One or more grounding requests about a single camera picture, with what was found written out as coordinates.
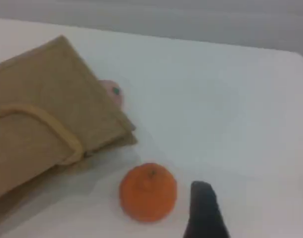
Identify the pink peach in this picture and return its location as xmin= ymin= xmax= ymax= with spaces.
xmin=98 ymin=79 xmax=124 ymax=110

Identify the orange mandarin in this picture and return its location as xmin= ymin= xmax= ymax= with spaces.
xmin=119 ymin=162 xmax=178 ymax=223

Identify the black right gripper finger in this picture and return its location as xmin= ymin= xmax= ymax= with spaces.
xmin=182 ymin=180 xmax=231 ymax=238

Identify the brown jute bag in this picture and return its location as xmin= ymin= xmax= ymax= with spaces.
xmin=0 ymin=35 xmax=138 ymax=206

